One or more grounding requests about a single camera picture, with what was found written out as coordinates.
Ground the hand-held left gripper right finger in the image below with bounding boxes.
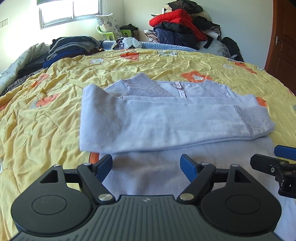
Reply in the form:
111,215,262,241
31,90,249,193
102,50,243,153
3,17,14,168
177,154,249,206

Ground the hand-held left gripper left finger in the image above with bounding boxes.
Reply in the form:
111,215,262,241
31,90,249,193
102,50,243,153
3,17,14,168
39,154,116,206

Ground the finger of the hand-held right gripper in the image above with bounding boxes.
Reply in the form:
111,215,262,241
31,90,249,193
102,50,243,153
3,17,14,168
274,145,296,161
250,154,296,198

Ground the light purple lace shirt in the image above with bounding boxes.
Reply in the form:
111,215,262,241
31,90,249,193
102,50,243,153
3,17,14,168
79,72,296,234

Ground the pile of dark folded clothes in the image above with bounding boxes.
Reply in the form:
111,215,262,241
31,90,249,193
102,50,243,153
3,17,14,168
43,35,104,69

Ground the yellow printed bedspread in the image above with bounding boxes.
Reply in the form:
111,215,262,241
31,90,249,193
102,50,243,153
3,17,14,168
0,47,296,241

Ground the brown wooden door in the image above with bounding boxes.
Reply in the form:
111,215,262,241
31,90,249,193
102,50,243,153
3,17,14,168
264,0,296,96

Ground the black bag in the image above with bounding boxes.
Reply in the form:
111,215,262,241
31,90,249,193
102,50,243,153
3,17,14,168
221,37,245,62

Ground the black white striped cloth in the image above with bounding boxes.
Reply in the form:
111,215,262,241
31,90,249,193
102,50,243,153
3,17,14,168
0,74,31,96

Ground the white floral cushion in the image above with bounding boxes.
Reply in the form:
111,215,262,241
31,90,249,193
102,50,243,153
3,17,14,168
198,38,232,57

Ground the white plastic bag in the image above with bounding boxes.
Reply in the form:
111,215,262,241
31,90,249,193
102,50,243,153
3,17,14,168
112,37,140,50

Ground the green plastic stool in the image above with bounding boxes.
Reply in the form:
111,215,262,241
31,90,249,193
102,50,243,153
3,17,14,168
96,24,116,41
120,29,137,39

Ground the navy quilted jacket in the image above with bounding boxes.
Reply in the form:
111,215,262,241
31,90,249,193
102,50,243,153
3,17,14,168
154,27,202,50

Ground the pale printed quilt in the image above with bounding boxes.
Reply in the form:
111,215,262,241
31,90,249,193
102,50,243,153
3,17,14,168
0,43,50,93

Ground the houndstooth cloth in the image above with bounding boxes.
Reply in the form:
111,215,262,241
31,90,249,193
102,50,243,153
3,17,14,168
144,29,159,43

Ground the dark cloth on stool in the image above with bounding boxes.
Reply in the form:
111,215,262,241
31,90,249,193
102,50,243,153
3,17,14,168
120,24,139,37

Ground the black white garment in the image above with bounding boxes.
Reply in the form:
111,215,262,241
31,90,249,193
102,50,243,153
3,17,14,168
196,14,223,43

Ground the grey floral pillow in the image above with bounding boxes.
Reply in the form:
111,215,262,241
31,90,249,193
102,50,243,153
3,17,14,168
95,13,122,40

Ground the red quilted jacket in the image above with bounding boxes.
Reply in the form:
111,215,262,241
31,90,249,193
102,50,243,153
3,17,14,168
149,9,208,42

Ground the window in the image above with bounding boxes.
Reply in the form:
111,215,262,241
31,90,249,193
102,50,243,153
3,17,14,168
39,0,103,29

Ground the black jacket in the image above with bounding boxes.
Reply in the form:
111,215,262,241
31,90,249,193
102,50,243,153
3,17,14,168
166,0,204,14

